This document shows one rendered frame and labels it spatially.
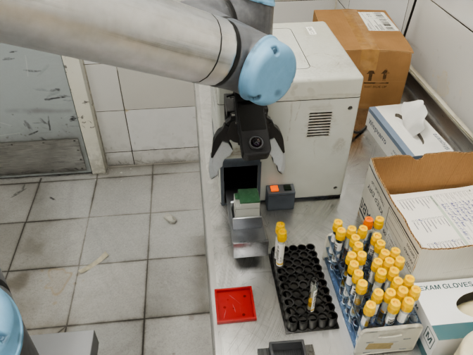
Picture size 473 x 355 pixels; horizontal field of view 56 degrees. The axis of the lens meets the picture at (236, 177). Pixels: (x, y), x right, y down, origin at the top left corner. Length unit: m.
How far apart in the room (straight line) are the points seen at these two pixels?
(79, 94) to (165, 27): 1.89
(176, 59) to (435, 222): 0.65
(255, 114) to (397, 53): 0.67
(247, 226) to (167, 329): 1.02
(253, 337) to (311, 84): 0.46
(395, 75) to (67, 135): 1.67
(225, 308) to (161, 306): 1.10
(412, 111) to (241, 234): 0.57
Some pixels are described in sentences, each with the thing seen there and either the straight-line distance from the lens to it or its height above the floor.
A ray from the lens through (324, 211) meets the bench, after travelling 1.00.
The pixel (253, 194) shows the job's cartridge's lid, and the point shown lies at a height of 0.98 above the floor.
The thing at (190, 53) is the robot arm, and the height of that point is 1.37.
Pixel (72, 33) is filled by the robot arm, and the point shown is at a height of 1.42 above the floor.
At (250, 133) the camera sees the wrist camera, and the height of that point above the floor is 1.16.
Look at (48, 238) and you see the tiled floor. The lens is 2.29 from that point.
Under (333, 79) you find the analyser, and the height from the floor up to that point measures 1.17.
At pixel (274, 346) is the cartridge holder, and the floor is 0.90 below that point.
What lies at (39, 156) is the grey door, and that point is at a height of 0.14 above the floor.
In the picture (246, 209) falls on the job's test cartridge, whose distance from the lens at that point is 0.86.
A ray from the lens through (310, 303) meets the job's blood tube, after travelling 0.78.
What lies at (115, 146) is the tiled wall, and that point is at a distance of 2.52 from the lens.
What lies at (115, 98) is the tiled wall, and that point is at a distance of 2.36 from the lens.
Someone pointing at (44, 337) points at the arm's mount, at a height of 0.91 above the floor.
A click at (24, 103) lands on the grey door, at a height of 0.45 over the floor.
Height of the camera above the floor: 1.56
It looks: 40 degrees down
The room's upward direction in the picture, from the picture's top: straight up
